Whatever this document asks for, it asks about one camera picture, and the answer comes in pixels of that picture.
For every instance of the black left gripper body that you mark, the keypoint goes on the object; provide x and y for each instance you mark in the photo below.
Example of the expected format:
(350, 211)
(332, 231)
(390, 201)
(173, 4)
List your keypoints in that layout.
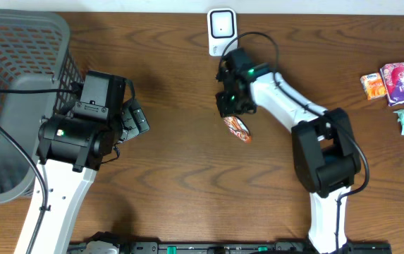
(137, 117)

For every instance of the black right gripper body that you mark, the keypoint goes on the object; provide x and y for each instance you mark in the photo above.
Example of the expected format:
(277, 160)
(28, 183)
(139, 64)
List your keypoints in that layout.
(244, 104)

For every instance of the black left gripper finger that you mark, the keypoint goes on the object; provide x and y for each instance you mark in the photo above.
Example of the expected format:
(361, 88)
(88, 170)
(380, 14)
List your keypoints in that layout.
(139, 117)
(130, 129)

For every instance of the orange chocolate bar wrapper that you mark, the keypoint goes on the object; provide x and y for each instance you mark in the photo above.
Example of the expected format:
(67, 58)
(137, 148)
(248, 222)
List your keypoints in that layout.
(238, 128)

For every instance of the orange Kleenex tissue pack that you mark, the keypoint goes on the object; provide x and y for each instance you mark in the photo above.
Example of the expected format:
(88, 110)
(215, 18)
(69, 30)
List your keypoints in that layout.
(373, 86)

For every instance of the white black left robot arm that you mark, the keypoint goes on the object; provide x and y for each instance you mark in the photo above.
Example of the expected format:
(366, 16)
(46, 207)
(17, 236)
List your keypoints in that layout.
(72, 145)

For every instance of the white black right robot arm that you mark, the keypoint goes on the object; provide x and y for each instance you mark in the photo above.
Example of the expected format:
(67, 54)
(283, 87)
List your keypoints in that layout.
(325, 156)

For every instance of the white barcode scanner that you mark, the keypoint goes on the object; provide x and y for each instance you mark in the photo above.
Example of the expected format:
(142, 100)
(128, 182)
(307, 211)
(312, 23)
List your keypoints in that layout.
(222, 28)

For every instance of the grey plastic mesh basket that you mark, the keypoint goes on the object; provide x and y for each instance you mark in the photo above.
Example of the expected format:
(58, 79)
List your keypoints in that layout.
(36, 72)

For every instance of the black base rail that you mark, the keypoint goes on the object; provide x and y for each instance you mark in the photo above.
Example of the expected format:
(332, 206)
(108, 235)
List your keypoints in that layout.
(105, 242)

